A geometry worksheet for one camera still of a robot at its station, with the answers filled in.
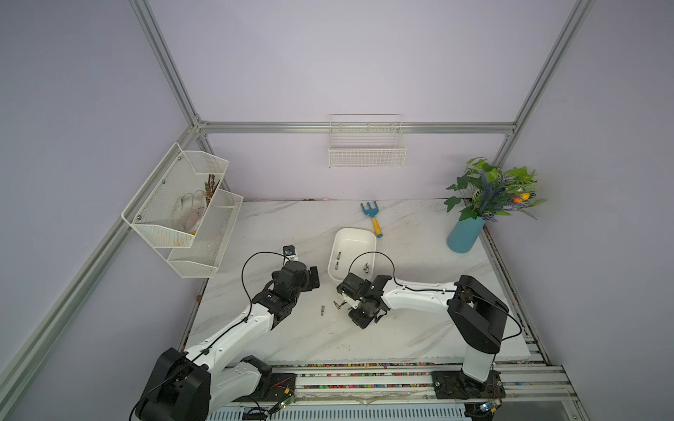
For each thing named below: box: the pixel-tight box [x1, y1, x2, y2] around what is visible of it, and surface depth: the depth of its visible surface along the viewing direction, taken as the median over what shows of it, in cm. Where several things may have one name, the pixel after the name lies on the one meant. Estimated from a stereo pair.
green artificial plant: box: [444, 156, 547, 222], surface depth 83 cm
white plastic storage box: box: [327, 227, 378, 286], surface depth 104 cm
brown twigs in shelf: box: [204, 173, 221, 208], surface depth 83 cm
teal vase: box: [446, 216, 486, 254], surface depth 105 cm
